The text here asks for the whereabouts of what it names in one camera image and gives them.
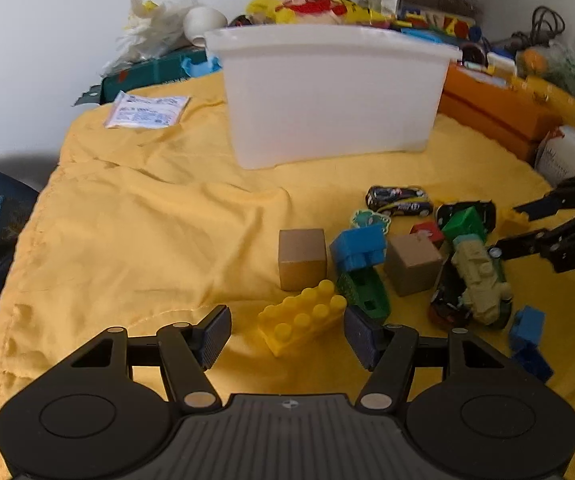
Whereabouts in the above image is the green monster sticker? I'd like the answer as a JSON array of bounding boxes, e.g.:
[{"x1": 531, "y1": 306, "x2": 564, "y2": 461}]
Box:
[{"x1": 350, "y1": 209, "x2": 391, "y2": 235}]

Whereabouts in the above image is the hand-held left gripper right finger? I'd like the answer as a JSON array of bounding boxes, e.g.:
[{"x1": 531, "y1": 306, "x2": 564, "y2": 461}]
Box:
[{"x1": 343, "y1": 306, "x2": 512, "y2": 412}]

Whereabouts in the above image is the small red block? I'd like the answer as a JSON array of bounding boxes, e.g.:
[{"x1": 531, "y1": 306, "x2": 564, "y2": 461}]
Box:
[{"x1": 410, "y1": 221, "x2": 446, "y2": 249}]

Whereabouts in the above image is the beige toy train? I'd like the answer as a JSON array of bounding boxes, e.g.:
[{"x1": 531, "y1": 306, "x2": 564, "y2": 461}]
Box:
[{"x1": 449, "y1": 235, "x2": 513, "y2": 327}]

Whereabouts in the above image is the dark green toy car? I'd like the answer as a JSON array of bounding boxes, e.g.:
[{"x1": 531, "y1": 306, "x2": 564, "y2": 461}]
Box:
[{"x1": 435, "y1": 200, "x2": 497, "y2": 235}]

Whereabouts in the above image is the small blue block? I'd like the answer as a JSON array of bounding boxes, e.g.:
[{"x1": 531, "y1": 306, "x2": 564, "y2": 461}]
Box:
[{"x1": 509, "y1": 305, "x2": 555, "y2": 382}]

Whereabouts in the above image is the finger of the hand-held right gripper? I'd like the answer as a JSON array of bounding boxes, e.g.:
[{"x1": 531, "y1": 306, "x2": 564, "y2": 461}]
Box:
[
  {"x1": 490, "y1": 205, "x2": 575, "y2": 274},
  {"x1": 512, "y1": 169, "x2": 575, "y2": 221}
]

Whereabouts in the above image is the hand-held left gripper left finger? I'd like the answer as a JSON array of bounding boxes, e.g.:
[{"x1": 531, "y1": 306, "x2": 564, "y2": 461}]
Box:
[{"x1": 68, "y1": 305, "x2": 232, "y2": 413}]

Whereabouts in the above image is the black cable bundle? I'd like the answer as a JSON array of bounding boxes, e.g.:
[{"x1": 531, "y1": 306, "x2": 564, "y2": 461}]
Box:
[{"x1": 510, "y1": 5, "x2": 568, "y2": 50}]

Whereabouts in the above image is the white sachet packet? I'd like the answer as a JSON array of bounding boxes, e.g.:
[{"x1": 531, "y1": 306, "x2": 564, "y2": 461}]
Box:
[{"x1": 105, "y1": 91, "x2": 191, "y2": 130}]

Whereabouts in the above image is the black yellow toy car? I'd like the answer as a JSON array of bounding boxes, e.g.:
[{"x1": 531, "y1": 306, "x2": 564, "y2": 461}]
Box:
[{"x1": 365, "y1": 185, "x2": 435, "y2": 219}]

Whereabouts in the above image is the blue toy block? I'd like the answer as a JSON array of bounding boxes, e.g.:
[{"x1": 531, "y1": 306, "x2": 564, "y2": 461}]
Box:
[{"x1": 329, "y1": 225, "x2": 387, "y2": 274}]

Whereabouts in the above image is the mesh bag with orange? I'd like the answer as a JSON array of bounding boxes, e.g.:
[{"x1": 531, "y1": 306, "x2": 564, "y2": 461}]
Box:
[{"x1": 516, "y1": 42, "x2": 575, "y2": 107}]

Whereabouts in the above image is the small yellow brick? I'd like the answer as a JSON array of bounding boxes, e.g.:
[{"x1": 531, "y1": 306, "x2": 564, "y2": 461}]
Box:
[{"x1": 497, "y1": 207, "x2": 534, "y2": 237}]

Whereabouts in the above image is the teal box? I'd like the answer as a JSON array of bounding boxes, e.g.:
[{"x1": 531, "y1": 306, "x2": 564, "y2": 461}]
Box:
[{"x1": 72, "y1": 46, "x2": 209, "y2": 107}]

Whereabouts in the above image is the yellow red snack bag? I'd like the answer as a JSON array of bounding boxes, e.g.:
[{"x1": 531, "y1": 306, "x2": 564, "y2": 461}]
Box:
[{"x1": 246, "y1": 0, "x2": 394, "y2": 27}]

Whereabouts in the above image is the blue plastic piece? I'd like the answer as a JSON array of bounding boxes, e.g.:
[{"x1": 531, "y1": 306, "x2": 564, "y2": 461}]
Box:
[{"x1": 182, "y1": 54, "x2": 224, "y2": 79}]

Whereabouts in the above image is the white plastic bag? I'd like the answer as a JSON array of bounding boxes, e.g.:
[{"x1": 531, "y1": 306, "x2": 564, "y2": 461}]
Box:
[{"x1": 102, "y1": 0, "x2": 209, "y2": 75}]

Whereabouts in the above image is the yellow cloth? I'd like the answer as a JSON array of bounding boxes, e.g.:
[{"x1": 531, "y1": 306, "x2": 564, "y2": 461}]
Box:
[{"x1": 0, "y1": 67, "x2": 575, "y2": 480}]

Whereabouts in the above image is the white paper cup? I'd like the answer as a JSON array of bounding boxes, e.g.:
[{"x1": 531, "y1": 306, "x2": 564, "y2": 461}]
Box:
[{"x1": 534, "y1": 126, "x2": 575, "y2": 187}]

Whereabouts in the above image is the green toy boat piece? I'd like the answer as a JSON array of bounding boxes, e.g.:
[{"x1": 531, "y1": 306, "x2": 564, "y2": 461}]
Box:
[{"x1": 337, "y1": 267, "x2": 392, "y2": 324}]

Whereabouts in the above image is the large yellow building brick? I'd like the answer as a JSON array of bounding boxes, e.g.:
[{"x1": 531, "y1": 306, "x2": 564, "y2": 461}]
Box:
[{"x1": 258, "y1": 280, "x2": 349, "y2": 359}]

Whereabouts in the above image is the green building block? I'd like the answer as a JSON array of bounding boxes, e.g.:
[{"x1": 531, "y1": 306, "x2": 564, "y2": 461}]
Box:
[{"x1": 441, "y1": 207, "x2": 489, "y2": 247}]

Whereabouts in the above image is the orange box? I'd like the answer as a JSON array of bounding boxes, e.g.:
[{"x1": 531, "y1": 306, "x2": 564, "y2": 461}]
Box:
[{"x1": 439, "y1": 62, "x2": 564, "y2": 162}]

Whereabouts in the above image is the white plastic bin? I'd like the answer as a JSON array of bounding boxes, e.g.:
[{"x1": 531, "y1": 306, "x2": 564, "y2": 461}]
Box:
[{"x1": 204, "y1": 24, "x2": 463, "y2": 171}]

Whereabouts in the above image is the black orange toy car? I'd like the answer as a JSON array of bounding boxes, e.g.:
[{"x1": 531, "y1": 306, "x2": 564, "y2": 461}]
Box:
[{"x1": 429, "y1": 259, "x2": 474, "y2": 329}]

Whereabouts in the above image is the brown cube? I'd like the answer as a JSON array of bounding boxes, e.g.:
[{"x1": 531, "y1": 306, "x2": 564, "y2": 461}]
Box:
[
  {"x1": 278, "y1": 228, "x2": 329, "y2": 292},
  {"x1": 384, "y1": 233, "x2": 443, "y2": 297}
]

